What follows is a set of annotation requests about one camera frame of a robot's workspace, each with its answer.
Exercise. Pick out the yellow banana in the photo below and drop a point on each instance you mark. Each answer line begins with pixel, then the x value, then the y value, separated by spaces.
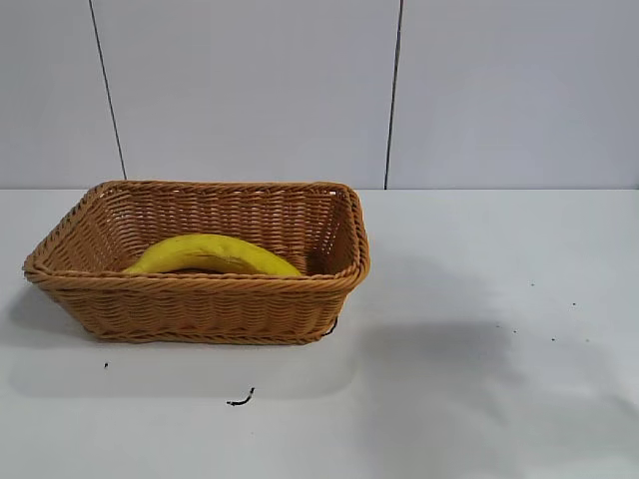
pixel 219 254

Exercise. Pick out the brown woven wicker basket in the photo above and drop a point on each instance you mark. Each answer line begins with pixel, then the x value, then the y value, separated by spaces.
pixel 199 304

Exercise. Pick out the small black debris scrap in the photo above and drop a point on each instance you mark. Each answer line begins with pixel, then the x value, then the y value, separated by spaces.
pixel 242 399

